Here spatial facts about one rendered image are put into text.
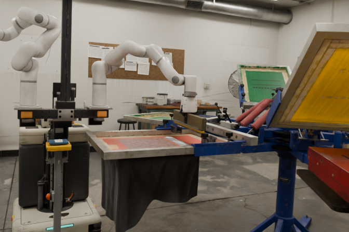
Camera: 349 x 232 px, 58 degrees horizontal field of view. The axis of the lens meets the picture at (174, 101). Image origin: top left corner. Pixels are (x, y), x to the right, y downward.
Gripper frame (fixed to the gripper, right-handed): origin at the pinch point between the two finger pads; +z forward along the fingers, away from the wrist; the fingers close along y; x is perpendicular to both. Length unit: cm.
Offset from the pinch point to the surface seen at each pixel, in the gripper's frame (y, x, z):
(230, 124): -28.1, 6.4, 2.1
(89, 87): 0, -380, -2
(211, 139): -4.2, 22.6, 8.0
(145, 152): 38.4, 29.5, 11.9
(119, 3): -46, -381, -152
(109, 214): 48, 2, 54
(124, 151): 49, 30, 11
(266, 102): -65, -4, -12
